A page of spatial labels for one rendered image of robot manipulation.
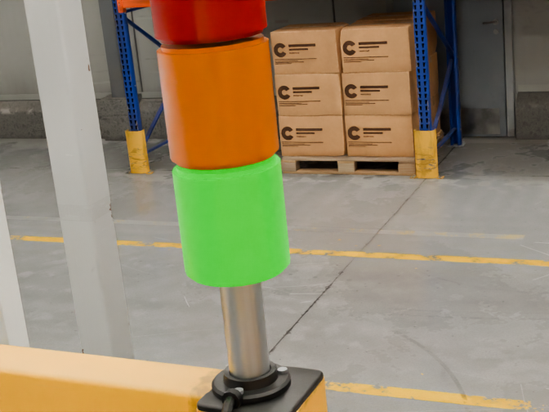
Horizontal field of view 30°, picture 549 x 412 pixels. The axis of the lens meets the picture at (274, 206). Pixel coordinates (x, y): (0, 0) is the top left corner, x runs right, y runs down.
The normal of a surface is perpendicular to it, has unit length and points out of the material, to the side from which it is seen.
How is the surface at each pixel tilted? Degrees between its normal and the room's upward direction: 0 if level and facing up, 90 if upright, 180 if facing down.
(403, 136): 90
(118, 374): 0
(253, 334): 90
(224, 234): 90
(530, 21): 90
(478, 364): 0
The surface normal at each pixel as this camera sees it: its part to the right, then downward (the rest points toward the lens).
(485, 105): -0.38, 0.30
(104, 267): 0.91, 0.04
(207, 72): -0.03, 0.29
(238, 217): 0.23, 0.26
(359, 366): -0.10, -0.95
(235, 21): 0.48, 0.22
